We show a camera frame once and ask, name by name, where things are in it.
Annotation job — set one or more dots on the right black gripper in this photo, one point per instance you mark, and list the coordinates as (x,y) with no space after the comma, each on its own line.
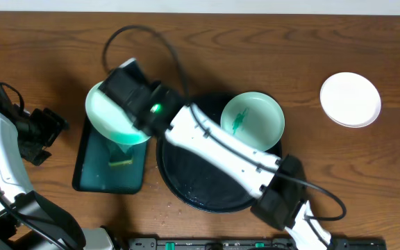
(117,87)

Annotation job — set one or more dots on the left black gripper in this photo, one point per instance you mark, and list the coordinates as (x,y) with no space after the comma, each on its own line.
(48,126)

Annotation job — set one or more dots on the mint plate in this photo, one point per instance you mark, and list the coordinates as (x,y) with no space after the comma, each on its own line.
(110,120)
(255,119)

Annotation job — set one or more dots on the green yellow sponge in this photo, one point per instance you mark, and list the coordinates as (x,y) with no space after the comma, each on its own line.
(120,154)

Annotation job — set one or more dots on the white plate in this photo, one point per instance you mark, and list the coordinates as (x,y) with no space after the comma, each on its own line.
(350,100)

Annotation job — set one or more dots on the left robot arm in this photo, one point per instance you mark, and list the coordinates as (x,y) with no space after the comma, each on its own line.
(27,219)

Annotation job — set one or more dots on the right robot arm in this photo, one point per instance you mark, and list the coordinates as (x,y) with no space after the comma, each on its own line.
(277,184)

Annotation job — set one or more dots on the rectangular black water tray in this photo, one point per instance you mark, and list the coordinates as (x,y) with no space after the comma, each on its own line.
(92,172)

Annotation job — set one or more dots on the round black tray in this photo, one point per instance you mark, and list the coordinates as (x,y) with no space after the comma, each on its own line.
(194,180)

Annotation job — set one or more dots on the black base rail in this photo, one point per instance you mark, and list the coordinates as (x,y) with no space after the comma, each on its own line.
(279,243)

